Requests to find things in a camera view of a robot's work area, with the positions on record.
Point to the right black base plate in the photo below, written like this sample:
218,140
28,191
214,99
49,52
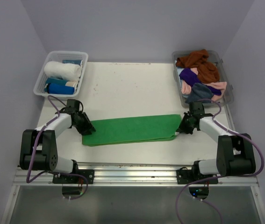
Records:
187,175

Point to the brown towel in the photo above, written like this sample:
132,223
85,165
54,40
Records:
207,71

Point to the white towel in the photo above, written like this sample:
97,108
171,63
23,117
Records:
69,72

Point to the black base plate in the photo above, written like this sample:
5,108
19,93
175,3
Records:
187,175
82,176

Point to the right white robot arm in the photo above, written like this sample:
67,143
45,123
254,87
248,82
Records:
235,154

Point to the pink towel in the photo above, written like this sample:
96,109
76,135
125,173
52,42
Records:
193,89

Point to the aluminium mounting rail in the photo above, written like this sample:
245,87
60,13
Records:
132,175

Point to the clear plastic bin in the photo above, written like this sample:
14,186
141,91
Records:
214,58

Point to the light blue towel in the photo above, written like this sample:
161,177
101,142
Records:
179,70

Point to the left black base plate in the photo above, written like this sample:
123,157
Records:
82,176

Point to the green towel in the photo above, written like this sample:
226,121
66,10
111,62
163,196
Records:
133,130

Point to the blue rolled towel front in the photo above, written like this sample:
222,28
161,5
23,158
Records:
53,88

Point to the teal rolled towel with swirl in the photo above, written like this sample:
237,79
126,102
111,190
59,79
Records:
75,62

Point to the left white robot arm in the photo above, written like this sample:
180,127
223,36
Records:
39,146

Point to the purple towel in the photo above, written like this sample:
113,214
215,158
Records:
189,77

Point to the dark grey-blue towel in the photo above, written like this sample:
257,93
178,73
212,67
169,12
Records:
200,93

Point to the teal and cream rolled towel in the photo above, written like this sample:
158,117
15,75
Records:
61,82

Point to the white plastic basket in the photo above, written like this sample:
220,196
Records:
58,56

